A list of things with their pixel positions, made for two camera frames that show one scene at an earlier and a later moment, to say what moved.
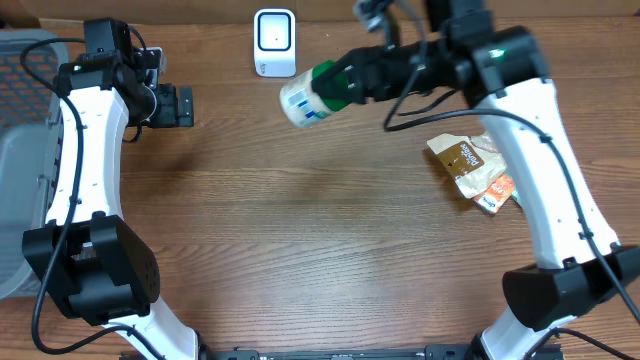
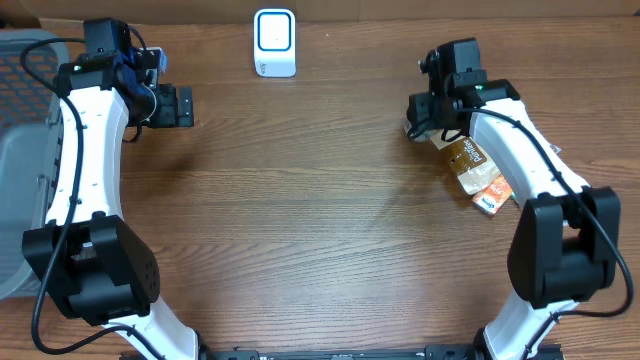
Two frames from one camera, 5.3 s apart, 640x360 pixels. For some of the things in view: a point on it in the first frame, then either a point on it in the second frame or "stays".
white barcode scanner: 275,42 stays
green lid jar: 301,104 -> 419,136
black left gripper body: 167,112 stays
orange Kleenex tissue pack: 496,195 stays
